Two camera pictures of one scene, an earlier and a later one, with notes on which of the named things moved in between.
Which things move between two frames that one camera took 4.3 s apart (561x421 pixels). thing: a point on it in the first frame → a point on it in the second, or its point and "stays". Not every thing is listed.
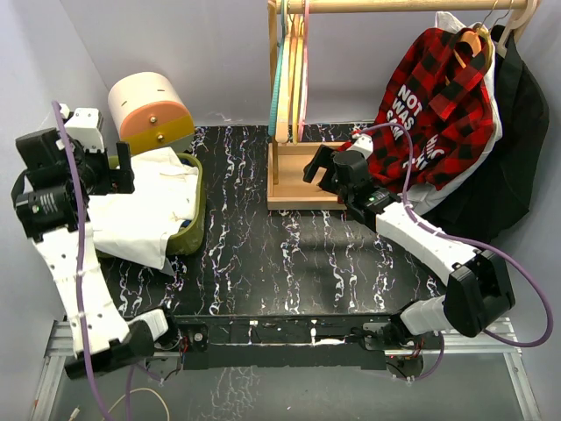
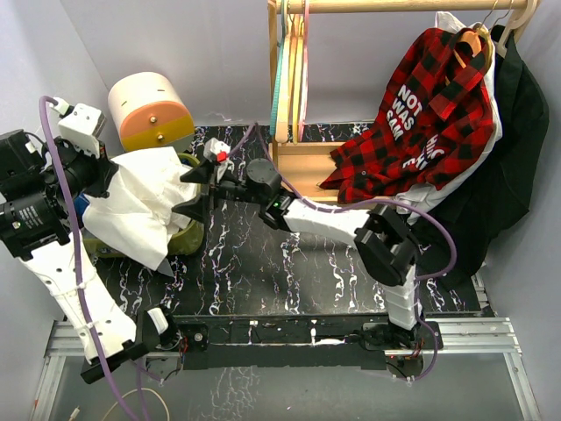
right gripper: [321, 160] → [204, 174]
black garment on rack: [496, 203] stays
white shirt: [132, 227] stays
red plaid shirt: [435, 122] stays
